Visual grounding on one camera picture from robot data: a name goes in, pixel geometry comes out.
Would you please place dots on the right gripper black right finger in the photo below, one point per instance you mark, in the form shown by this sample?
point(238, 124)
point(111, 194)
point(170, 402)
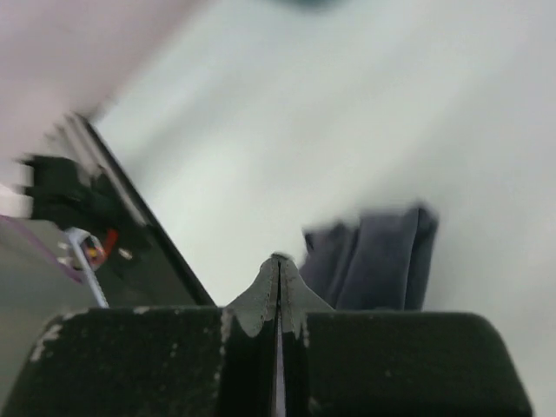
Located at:
point(380, 363)

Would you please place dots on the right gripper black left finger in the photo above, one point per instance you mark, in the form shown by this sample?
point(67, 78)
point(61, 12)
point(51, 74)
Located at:
point(156, 361)

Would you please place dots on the dark blue grey towel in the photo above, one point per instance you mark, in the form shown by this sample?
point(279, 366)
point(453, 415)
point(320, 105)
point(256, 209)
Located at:
point(383, 262)

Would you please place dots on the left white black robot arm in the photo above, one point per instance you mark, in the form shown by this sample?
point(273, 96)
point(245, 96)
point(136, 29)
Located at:
point(58, 195)

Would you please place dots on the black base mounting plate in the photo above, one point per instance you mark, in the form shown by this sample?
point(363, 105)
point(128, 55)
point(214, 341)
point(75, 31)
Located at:
point(149, 261)

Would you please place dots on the light blue cable duct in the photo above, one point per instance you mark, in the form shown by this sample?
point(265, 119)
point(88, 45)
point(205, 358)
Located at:
point(89, 255)

